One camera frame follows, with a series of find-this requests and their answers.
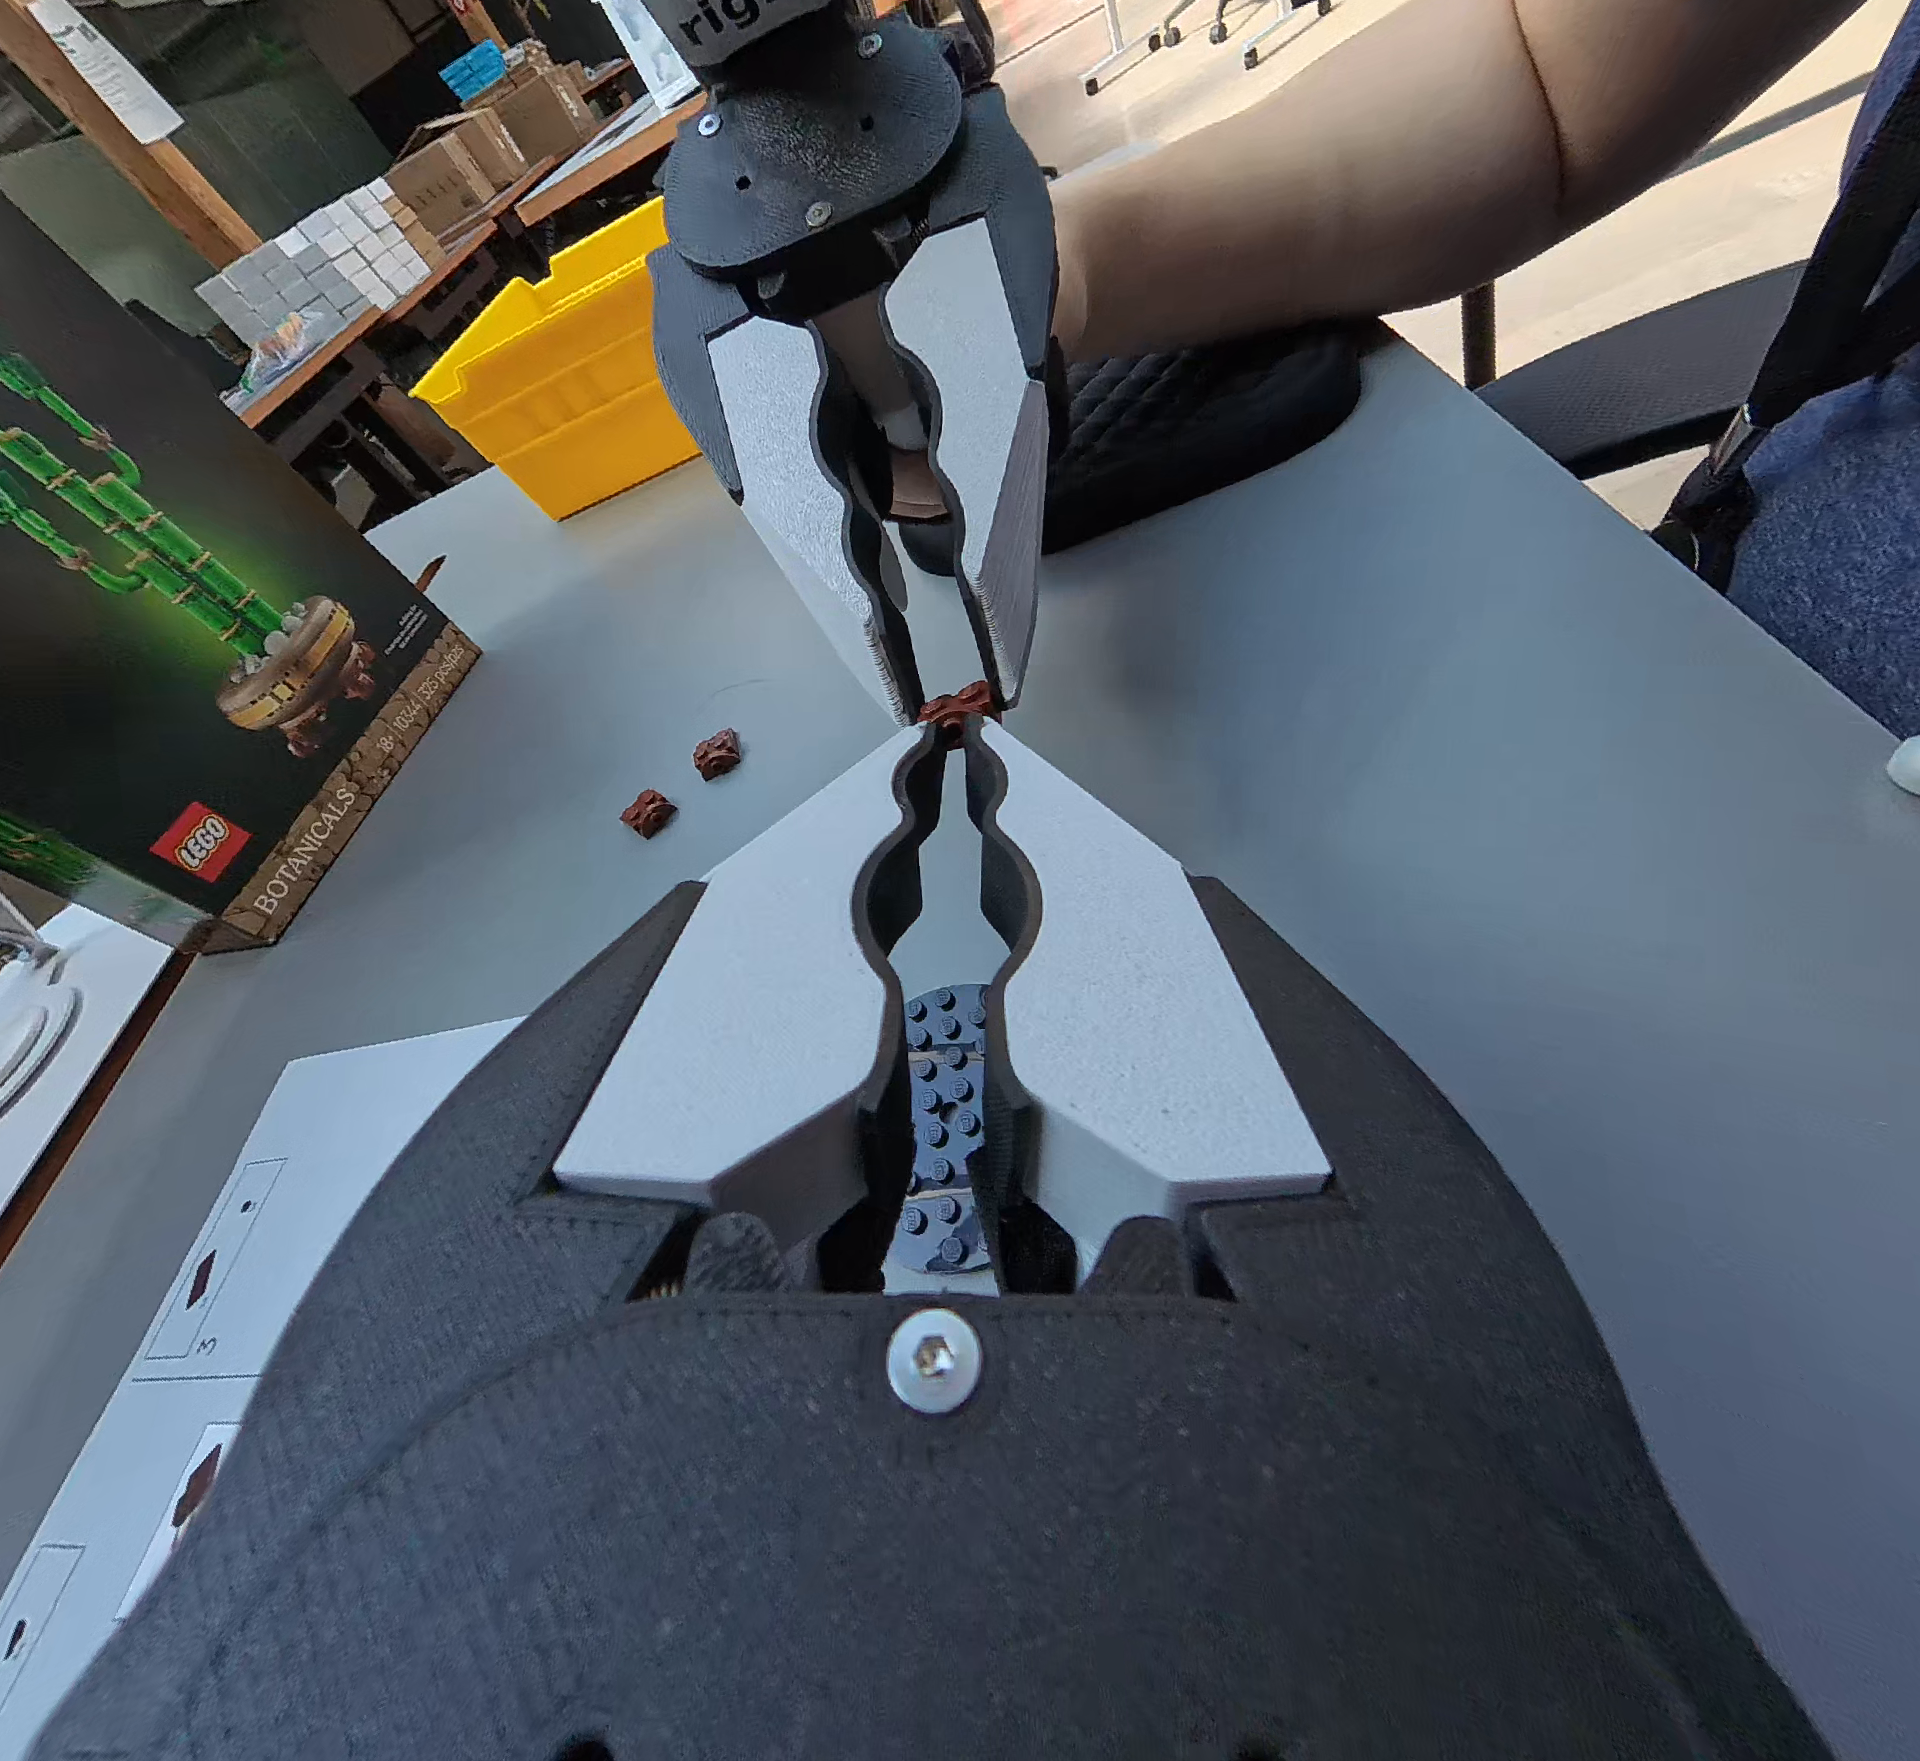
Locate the black wrist rest pad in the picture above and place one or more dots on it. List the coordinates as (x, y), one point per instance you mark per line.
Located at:
(1200, 427)

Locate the wooden worktable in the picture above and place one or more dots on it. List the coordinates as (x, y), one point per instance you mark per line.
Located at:
(630, 150)

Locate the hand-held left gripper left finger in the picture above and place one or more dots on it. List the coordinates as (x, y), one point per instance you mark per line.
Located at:
(735, 1041)

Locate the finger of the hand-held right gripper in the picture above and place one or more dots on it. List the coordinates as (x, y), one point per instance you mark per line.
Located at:
(780, 440)
(975, 365)

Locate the black round studded plate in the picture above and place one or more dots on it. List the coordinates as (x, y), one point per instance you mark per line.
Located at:
(944, 1116)

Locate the person's blue shirt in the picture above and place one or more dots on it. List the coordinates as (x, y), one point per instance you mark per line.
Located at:
(1829, 561)

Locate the clear plastic drawer organizer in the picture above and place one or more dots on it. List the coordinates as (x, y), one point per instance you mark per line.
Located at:
(638, 43)

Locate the white instruction booklet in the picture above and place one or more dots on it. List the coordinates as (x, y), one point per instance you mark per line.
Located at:
(301, 1191)

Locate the black mesh seat chair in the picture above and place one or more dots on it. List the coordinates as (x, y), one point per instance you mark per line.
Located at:
(1635, 365)

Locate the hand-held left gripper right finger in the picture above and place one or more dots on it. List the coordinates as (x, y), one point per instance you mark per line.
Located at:
(1156, 1041)

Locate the white paper notice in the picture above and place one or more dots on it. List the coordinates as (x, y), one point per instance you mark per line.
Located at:
(104, 68)

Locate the stack of small white boxes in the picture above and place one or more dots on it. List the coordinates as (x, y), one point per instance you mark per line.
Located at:
(315, 255)

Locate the person's right forearm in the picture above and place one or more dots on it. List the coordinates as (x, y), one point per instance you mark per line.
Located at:
(1319, 200)

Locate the brown toy brick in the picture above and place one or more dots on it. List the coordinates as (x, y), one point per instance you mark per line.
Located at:
(716, 758)
(649, 813)
(956, 706)

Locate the cardboard box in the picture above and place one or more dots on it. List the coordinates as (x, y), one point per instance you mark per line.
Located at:
(543, 112)
(457, 169)

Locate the grey desk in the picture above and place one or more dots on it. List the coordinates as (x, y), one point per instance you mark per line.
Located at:
(1501, 967)

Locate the black brick set box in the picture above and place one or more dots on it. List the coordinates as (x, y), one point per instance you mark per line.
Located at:
(150, 623)

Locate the yellow plastic bin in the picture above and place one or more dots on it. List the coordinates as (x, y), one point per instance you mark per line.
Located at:
(555, 396)

